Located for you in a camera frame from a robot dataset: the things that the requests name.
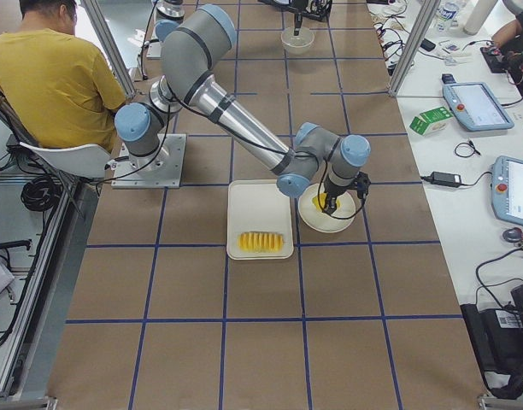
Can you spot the sliced yellow fruit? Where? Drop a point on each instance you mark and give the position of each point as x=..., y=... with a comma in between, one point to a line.
x=260, y=241

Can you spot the cream round plate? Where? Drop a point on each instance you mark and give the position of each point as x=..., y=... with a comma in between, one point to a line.
x=323, y=215

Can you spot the blue teach pendant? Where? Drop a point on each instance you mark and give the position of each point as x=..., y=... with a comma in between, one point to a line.
x=507, y=189
x=475, y=107

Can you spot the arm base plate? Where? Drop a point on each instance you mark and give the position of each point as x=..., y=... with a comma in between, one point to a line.
x=160, y=170
x=152, y=45

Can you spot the plastic water bottle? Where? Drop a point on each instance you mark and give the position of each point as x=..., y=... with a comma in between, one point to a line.
x=445, y=15

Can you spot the green white carton box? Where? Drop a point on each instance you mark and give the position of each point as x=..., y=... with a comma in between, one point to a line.
x=430, y=121

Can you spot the man in yellow shirt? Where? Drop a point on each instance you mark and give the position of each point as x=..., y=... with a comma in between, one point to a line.
x=59, y=85

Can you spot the cream rectangular tray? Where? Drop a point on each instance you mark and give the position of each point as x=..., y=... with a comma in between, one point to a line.
x=257, y=205

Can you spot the white plastic chair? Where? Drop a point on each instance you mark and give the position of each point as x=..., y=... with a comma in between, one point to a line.
x=85, y=163

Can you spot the black power adapter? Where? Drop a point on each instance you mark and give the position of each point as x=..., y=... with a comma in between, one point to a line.
x=446, y=179

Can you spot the white ceramic bowl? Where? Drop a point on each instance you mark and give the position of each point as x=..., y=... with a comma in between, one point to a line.
x=297, y=44

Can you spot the yellow lemon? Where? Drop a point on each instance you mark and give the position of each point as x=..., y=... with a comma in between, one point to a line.
x=325, y=203

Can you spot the far blue teach pendant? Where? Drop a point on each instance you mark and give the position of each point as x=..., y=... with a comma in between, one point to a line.
x=475, y=107

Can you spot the near blue teach pendant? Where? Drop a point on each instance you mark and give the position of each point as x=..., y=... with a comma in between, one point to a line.
x=507, y=189

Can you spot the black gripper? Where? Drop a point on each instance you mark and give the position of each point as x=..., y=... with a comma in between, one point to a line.
x=332, y=196
x=298, y=18

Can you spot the black laptop bag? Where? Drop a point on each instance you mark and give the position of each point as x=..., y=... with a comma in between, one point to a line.
x=497, y=338

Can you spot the aluminium frame post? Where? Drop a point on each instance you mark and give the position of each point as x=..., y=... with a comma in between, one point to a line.
x=417, y=34

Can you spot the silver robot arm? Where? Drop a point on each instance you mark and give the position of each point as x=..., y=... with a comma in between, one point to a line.
x=190, y=51
x=174, y=11

